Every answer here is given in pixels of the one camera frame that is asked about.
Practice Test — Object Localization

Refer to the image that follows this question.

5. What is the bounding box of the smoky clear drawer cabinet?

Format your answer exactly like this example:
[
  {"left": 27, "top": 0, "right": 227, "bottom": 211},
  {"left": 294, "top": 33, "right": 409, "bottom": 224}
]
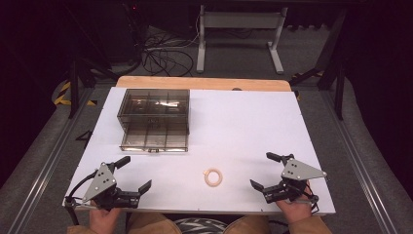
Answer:
[{"left": 116, "top": 88, "right": 191, "bottom": 133}]

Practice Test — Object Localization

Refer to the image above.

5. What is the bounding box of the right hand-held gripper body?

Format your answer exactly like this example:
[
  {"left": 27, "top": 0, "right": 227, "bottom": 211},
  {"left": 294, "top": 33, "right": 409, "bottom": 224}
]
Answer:
[{"left": 261, "top": 154, "right": 328, "bottom": 205}]

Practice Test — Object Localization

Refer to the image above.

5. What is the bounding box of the person's left hand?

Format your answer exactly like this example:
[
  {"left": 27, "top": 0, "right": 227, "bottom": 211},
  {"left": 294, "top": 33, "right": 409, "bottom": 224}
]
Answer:
[{"left": 89, "top": 200, "right": 124, "bottom": 234}]

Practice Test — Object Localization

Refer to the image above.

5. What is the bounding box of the small black table bracket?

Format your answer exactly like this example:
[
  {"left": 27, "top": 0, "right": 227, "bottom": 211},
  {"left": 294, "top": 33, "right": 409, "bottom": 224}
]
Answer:
[{"left": 75, "top": 129, "right": 94, "bottom": 143}]

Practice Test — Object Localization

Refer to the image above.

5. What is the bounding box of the person's left tan trouser leg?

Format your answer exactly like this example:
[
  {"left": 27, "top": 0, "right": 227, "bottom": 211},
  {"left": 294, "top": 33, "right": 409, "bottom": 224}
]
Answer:
[{"left": 126, "top": 212, "right": 183, "bottom": 234}]

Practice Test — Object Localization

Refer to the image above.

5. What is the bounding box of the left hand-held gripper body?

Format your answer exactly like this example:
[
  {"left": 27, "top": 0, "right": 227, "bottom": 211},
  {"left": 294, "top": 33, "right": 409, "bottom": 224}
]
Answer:
[{"left": 82, "top": 162, "right": 141, "bottom": 211}]

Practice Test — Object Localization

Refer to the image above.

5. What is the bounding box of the black white striped seat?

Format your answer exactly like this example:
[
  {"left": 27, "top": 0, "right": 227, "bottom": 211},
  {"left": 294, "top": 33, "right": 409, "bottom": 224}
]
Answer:
[{"left": 172, "top": 217, "right": 229, "bottom": 234}]

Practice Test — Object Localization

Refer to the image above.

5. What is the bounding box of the white metal stand frame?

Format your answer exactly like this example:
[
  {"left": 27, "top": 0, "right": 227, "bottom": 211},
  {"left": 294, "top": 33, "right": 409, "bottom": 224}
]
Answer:
[{"left": 196, "top": 4, "right": 289, "bottom": 75}]

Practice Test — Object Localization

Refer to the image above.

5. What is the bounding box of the person's right hand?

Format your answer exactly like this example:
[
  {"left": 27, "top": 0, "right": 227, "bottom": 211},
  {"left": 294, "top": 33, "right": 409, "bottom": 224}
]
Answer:
[{"left": 275, "top": 182, "right": 314, "bottom": 225}]

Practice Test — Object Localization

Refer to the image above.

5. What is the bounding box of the black metal stand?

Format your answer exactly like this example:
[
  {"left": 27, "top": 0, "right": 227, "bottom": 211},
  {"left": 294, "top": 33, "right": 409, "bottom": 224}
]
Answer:
[
  {"left": 287, "top": 8, "right": 348, "bottom": 121},
  {"left": 61, "top": 3, "right": 118, "bottom": 120}
]

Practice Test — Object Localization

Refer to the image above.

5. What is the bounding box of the person's right tan trouser leg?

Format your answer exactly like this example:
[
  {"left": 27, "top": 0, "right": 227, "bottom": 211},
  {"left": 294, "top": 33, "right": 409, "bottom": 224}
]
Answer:
[{"left": 223, "top": 214, "right": 271, "bottom": 234}]

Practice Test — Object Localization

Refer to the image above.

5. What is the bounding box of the wooden table board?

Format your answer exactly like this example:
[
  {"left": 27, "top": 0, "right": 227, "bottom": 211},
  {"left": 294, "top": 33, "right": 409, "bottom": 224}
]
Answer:
[{"left": 115, "top": 75, "right": 292, "bottom": 93}]

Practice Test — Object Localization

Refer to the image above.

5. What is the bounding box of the aluminium floor rail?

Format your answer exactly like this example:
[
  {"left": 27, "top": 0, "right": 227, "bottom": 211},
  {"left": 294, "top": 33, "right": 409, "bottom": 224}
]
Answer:
[
  {"left": 319, "top": 89, "right": 398, "bottom": 234},
  {"left": 7, "top": 87, "right": 95, "bottom": 234}
]

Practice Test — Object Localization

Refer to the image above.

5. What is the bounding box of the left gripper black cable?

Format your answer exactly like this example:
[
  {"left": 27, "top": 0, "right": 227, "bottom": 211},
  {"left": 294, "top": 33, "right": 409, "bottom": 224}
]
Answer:
[{"left": 63, "top": 171, "right": 99, "bottom": 226}]

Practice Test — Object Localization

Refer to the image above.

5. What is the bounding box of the person's right tan sleeve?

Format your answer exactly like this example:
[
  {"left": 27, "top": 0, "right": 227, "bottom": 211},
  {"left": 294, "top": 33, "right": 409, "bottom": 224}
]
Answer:
[{"left": 285, "top": 214, "right": 333, "bottom": 234}]

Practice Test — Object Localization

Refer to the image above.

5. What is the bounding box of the pale wooden ring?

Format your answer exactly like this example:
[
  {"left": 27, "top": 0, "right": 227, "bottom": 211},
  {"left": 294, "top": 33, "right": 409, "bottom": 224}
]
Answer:
[{"left": 203, "top": 167, "right": 224, "bottom": 188}]

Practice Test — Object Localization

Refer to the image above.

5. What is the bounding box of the person's tan sleeve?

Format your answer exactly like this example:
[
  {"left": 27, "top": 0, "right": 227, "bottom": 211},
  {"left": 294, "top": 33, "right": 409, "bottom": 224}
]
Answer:
[
  {"left": 285, "top": 214, "right": 333, "bottom": 234},
  {"left": 66, "top": 223, "right": 95, "bottom": 234}
]

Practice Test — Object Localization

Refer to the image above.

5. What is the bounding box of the yellow black hazard tape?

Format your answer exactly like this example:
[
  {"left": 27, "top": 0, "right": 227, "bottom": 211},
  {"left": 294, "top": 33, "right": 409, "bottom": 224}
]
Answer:
[{"left": 53, "top": 80, "right": 98, "bottom": 107}]

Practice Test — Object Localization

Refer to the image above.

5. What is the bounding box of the person's left tan sleeve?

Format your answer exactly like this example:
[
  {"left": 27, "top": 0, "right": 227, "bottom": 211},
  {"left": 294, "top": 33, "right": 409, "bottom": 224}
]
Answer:
[{"left": 66, "top": 223, "right": 95, "bottom": 234}]

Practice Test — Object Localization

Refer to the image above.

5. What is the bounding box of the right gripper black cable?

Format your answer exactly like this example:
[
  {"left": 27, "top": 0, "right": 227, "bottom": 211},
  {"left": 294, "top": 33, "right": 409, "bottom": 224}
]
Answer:
[{"left": 304, "top": 190, "right": 321, "bottom": 215}]

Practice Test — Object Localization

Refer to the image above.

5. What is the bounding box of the person's tan trouser leg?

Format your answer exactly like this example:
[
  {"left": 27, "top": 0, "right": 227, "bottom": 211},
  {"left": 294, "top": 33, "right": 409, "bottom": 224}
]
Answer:
[
  {"left": 126, "top": 212, "right": 183, "bottom": 234},
  {"left": 223, "top": 214, "right": 271, "bottom": 234}
]

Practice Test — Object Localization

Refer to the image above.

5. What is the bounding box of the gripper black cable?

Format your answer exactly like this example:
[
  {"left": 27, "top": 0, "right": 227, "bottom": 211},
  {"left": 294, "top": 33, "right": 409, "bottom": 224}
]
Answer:
[
  {"left": 63, "top": 171, "right": 99, "bottom": 226},
  {"left": 304, "top": 190, "right": 321, "bottom": 215}
]

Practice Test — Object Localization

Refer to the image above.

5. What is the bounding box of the tangle of floor cables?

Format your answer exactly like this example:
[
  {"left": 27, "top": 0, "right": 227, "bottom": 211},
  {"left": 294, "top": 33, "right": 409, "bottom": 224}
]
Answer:
[{"left": 141, "top": 27, "right": 200, "bottom": 78}]

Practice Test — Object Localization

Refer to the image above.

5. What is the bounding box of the smoky clear divided drawer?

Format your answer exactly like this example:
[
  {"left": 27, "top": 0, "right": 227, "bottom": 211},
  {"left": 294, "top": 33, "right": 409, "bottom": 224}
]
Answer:
[{"left": 119, "top": 123, "right": 190, "bottom": 153}]

